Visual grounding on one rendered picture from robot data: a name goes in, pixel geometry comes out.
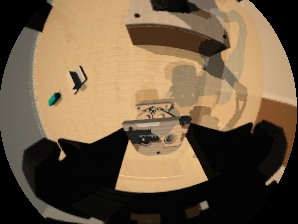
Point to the teal rectangular block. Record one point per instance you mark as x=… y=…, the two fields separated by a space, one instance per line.
x=54 y=98

